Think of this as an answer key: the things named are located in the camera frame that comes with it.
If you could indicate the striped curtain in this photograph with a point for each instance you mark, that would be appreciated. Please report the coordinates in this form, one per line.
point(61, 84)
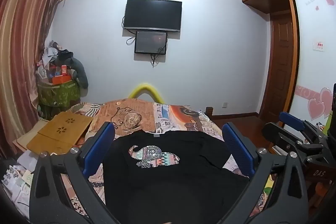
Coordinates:
point(21, 43)

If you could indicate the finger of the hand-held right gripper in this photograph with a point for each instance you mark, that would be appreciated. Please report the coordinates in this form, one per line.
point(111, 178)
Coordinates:
point(275, 133)
point(290, 119)

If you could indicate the small red box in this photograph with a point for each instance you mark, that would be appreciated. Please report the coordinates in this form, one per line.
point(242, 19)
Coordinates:
point(63, 69)

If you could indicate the white heart print sliding door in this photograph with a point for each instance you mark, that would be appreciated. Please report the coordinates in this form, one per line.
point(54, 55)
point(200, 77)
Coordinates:
point(312, 69)

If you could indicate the wooden bedpost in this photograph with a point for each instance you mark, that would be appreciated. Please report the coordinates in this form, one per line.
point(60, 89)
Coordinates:
point(209, 112)

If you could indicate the red white sticker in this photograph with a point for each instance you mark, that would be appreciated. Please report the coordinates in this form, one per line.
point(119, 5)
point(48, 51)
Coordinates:
point(319, 45)

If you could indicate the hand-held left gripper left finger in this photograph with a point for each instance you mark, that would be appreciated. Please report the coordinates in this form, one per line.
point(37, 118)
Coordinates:
point(103, 138)

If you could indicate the pile of papers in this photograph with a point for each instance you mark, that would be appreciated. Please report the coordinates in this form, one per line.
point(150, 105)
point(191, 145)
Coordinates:
point(18, 182)

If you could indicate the grey cloth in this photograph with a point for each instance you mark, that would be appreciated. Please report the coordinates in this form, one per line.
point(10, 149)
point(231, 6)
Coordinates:
point(80, 71)

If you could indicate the bamboo folding table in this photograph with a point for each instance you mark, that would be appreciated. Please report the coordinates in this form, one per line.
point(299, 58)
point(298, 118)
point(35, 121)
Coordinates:
point(57, 134)

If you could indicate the black wall television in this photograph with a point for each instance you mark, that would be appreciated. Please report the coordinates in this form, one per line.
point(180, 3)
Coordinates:
point(152, 14)

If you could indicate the green patterned bag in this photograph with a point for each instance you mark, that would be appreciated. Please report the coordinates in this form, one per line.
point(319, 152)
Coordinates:
point(60, 95)

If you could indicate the brown wooden door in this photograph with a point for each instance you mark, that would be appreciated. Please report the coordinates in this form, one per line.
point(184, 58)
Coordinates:
point(281, 69)

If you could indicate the yellow foam tube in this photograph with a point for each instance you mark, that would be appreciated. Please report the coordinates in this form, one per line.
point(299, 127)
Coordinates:
point(143, 87)

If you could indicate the orange box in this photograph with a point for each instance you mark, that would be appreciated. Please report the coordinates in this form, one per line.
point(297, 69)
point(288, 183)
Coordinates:
point(61, 79)

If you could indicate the pile of clutter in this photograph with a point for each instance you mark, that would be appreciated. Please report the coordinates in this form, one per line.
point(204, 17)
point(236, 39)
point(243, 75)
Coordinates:
point(52, 56)

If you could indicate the black elephant print t-shirt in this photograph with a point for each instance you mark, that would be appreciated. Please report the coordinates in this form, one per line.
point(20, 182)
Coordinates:
point(157, 187)

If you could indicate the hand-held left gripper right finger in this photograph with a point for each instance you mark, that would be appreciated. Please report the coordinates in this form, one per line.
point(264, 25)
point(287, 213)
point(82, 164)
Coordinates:
point(237, 146)

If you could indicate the printed blanket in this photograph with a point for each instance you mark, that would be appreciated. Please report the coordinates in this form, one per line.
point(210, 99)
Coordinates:
point(173, 119)

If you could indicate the small black wall monitor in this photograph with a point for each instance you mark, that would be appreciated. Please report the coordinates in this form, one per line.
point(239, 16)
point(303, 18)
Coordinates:
point(149, 41)

